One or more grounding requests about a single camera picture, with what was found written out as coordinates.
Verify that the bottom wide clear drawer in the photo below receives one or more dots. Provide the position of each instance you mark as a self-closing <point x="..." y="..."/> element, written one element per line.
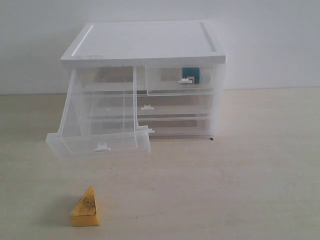
<point x="161" y="127"/>

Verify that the wide clear drawer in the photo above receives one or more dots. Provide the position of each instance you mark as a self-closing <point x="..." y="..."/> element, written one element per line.
<point x="161" y="127"/>
<point x="175" y="106"/>

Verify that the white plastic drawer cabinet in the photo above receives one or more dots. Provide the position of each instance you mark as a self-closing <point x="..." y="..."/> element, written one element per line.
<point x="162" y="44"/>

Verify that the yellow triangular sponge block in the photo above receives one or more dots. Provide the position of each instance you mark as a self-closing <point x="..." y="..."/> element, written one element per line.
<point x="85" y="212"/>

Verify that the white capped blue bottle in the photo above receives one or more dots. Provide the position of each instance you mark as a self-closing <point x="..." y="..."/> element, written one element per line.
<point x="202" y="75"/>

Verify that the middle wide clear drawer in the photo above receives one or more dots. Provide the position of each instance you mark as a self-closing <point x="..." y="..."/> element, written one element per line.
<point x="175" y="106"/>

